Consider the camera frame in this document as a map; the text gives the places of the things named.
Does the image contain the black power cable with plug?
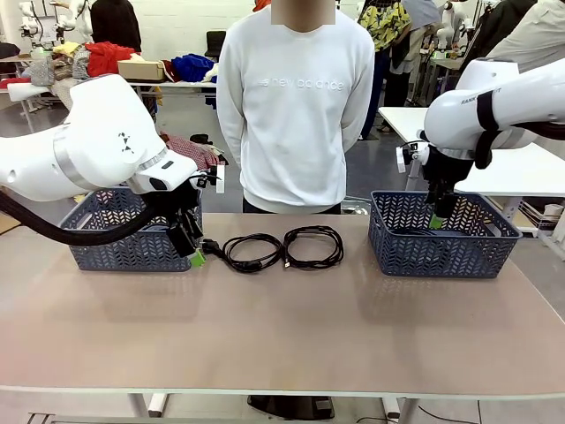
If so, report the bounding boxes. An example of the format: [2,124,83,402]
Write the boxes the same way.
[200,232,283,274]

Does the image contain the blue basket with braided cable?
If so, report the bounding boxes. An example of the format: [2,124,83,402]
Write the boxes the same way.
[368,189,524,280]

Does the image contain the white clothes table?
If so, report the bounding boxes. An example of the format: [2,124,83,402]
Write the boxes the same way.
[6,80,218,117]

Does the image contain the cardboard box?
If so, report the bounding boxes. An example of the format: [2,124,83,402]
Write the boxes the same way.
[117,59,168,82]

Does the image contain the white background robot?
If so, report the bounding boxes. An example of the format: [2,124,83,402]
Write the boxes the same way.
[433,0,477,50]
[19,0,93,50]

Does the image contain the plaid clothes pile on floor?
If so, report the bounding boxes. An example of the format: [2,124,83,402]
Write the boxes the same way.
[159,131,230,170]

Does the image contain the black office chair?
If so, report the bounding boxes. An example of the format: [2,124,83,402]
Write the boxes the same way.
[204,29,227,59]

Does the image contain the thin black USB cable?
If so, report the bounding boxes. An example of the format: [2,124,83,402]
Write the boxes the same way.
[281,225,344,271]

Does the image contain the blue basket with power cables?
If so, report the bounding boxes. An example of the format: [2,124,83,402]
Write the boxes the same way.
[58,187,205,273]

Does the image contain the blue garment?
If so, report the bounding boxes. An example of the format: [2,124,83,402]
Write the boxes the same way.
[170,53,220,84]

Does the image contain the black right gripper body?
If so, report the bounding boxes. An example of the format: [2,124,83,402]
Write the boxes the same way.
[422,146,474,208]

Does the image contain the black base under table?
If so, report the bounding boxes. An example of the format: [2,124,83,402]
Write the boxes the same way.
[246,394,336,421]

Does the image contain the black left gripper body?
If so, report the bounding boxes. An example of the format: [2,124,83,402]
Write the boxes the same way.
[167,182,204,258]

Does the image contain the person in black clothes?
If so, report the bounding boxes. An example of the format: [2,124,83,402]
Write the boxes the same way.
[89,0,143,55]

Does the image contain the black braided cable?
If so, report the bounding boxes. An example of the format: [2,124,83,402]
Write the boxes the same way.
[388,225,447,238]

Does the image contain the person in yellow floral shirt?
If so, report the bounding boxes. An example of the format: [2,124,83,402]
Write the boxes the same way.
[356,0,416,53]

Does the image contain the white table leg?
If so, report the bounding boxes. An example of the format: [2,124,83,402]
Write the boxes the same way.
[127,390,170,419]
[380,395,418,424]

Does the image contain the white side table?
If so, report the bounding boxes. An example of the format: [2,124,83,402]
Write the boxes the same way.
[378,105,565,248]

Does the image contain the grey knit garment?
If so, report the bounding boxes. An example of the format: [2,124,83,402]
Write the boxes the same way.
[27,57,57,88]

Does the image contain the red garment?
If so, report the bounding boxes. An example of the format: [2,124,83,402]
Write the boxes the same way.
[85,41,139,79]

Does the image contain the person in grey jacket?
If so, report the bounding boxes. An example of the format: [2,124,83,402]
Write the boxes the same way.
[485,0,565,75]

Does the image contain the person in white sweatshirt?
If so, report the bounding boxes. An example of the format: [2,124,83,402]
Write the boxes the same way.
[216,0,377,216]

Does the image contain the black strap on right arm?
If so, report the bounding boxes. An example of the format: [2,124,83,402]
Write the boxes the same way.
[473,91,503,171]

